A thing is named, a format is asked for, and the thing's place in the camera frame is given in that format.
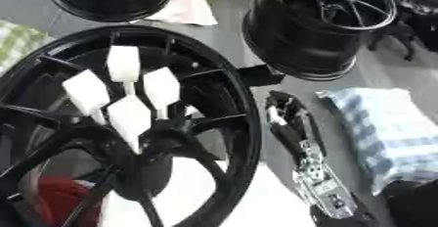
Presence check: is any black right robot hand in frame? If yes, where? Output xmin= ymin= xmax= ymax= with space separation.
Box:
xmin=263 ymin=90 xmax=329 ymax=170

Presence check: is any large black spoked wheel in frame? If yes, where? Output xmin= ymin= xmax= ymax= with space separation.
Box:
xmin=0 ymin=24 xmax=266 ymax=227

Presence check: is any black spoked wheel rim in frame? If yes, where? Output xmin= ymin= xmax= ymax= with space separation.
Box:
xmin=240 ymin=0 xmax=399 ymax=82

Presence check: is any small black block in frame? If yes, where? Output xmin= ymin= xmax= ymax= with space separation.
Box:
xmin=234 ymin=64 xmax=287 ymax=89

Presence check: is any blue white checked cloth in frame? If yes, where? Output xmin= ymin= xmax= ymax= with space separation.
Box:
xmin=315 ymin=86 xmax=438 ymax=197

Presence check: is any black rounded object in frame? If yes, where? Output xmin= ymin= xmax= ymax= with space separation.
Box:
xmin=379 ymin=178 xmax=438 ymax=227

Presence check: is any red object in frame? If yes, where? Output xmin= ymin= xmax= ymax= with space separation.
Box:
xmin=34 ymin=175 xmax=103 ymax=227

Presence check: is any green white checked cloth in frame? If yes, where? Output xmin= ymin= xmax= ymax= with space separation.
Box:
xmin=0 ymin=20 xmax=52 ymax=76

